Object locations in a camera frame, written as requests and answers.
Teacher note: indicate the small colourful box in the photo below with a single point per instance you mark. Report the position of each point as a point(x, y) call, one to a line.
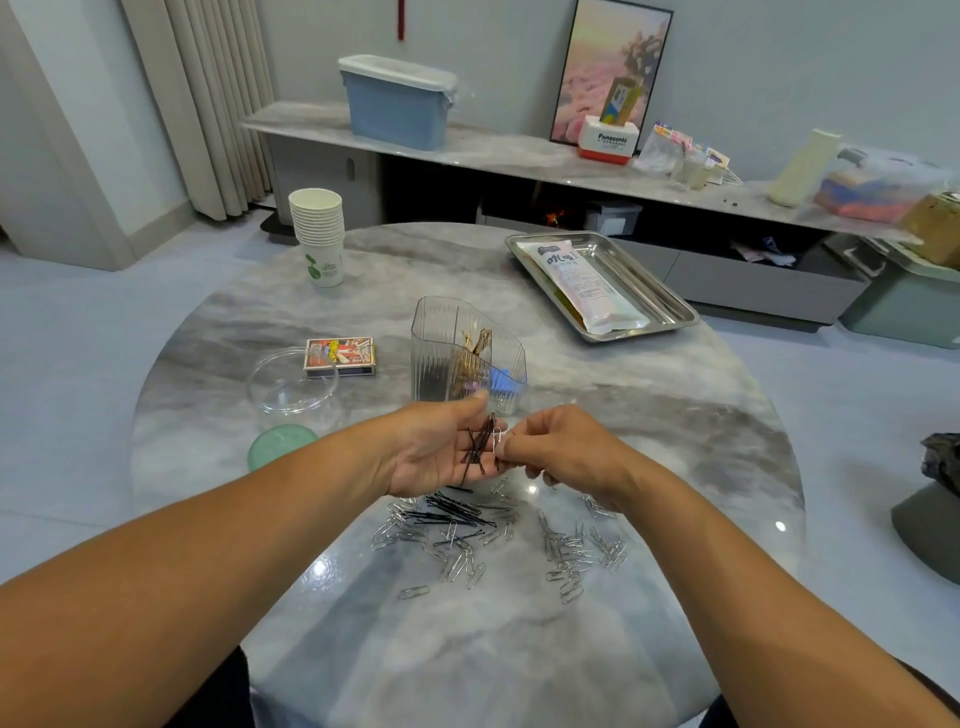
point(623, 101)

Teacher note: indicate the colourful small packet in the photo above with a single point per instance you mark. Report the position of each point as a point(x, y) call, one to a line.
point(717, 158)

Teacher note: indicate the white and red small box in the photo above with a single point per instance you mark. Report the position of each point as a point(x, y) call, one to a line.
point(609, 141)

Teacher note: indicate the person's right forearm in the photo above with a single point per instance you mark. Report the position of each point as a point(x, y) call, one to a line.
point(810, 608)

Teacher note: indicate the clear storage box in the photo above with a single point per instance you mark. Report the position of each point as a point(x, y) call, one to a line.
point(881, 185)

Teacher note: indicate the cream paper roll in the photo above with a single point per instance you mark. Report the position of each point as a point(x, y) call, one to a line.
point(806, 167)

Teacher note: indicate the blue storage box white lid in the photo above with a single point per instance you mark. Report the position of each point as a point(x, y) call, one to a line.
point(398, 102)

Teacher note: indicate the pile of floss picks and clips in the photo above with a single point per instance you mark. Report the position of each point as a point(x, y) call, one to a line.
point(480, 525)

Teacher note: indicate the grey green storage bin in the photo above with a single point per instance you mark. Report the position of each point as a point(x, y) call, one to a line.
point(905, 296)

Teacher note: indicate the framed pink picture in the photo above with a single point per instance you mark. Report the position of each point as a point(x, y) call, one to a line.
point(600, 68)

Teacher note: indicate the grey cabinet with marble top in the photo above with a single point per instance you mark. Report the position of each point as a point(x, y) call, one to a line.
point(465, 146)

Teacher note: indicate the person's left forearm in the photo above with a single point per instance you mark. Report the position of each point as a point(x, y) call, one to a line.
point(165, 608)

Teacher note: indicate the trash bin with black bag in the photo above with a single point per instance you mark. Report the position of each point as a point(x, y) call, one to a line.
point(933, 510)

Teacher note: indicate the group of white paper cups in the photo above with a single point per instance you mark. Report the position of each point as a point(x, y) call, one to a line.
point(317, 236)

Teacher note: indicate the red gold wall hanging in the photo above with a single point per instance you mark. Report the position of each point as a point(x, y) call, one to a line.
point(401, 15)

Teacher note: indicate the cardboard box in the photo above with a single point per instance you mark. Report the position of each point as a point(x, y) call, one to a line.
point(935, 230)

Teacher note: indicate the metal tray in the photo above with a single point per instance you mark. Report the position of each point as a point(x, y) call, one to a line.
point(675, 308)

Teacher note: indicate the clear printed plastic bag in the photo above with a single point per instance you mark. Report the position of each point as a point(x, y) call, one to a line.
point(590, 285)

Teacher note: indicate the beige curtain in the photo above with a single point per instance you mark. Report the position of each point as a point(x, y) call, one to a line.
point(195, 98)

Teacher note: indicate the clear bag of snacks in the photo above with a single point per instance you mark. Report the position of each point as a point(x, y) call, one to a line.
point(662, 150)

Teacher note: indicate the loose papers in cabinet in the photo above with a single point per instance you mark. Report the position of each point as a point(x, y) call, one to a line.
point(767, 254)

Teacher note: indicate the colourful matchbox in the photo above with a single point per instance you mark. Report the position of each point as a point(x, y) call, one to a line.
point(341, 356)

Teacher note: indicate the person's left hand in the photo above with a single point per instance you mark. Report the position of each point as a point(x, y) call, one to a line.
point(435, 447)

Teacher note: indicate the pale green plastic lid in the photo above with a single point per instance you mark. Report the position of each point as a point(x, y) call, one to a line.
point(282, 446)

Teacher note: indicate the clear round plastic bowl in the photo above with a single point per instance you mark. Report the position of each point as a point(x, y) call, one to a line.
point(291, 383)

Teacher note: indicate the clear ribbed organizer box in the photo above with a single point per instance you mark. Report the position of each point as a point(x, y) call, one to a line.
point(450, 345)

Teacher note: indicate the person's right hand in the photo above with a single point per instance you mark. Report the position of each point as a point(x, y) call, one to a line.
point(578, 450)

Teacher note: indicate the white box in cabinet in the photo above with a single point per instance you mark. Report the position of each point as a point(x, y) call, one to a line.
point(614, 221)

